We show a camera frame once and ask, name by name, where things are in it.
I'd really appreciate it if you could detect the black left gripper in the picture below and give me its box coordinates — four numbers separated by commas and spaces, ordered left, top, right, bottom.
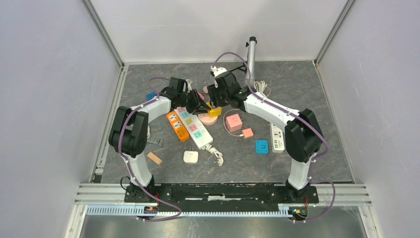
177, 89, 210, 116

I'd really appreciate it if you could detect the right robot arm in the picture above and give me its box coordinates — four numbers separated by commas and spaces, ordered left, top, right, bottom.
208, 67, 327, 202

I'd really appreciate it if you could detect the pink cube adapter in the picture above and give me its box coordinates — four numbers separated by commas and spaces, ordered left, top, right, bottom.
198, 93, 205, 101

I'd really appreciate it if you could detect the yellow cube adapter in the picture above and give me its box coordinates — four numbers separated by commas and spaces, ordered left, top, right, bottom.
208, 107, 222, 118

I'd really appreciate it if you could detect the pink cube socket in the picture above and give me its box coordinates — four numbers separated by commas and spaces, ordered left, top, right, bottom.
225, 114, 243, 133

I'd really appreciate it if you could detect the white small power strip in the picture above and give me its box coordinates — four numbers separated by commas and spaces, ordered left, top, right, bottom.
269, 123, 285, 153

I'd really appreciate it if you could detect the white coiled cable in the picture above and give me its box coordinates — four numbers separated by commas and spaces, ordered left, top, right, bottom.
253, 80, 271, 98

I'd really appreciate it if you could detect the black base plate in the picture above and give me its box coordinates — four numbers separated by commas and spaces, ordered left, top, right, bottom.
124, 182, 319, 213

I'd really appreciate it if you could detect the small salmon charger plug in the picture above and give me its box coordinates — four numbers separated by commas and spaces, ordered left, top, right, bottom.
242, 128, 254, 139

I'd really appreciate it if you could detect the white strip cord plug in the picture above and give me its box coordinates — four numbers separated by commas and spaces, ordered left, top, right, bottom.
202, 144, 224, 167

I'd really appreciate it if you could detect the dark blue cube socket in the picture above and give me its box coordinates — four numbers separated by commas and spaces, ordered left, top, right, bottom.
145, 92, 157, 101

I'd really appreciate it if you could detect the round pink socket base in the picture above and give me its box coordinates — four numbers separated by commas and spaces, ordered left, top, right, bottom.
197, 113, 218, 125

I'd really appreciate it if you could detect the white plug adapter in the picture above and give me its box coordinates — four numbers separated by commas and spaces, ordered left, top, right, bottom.
183, 151, 199, 164

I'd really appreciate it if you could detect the orange power strip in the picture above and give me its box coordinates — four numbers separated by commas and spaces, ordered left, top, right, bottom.
166, 111, 190, 142

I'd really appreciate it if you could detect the white long power strip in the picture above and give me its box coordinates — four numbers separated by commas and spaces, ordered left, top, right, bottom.
174, 107, 213, 149

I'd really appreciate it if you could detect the silver microphone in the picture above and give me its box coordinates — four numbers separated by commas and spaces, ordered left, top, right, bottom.
246, 36, 257, 86

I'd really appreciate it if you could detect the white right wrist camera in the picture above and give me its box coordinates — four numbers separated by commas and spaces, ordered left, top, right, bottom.
210, 66, 227, 88

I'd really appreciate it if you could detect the tan wooden block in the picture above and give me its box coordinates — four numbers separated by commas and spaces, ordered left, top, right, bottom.
147, 152, 162, 165

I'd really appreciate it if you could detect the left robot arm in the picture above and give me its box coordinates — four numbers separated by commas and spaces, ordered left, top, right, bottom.
108, 77, 211, 202

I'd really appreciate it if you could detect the light blue cube socket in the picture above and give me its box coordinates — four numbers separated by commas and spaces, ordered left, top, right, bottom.
255, 140, 269, 154

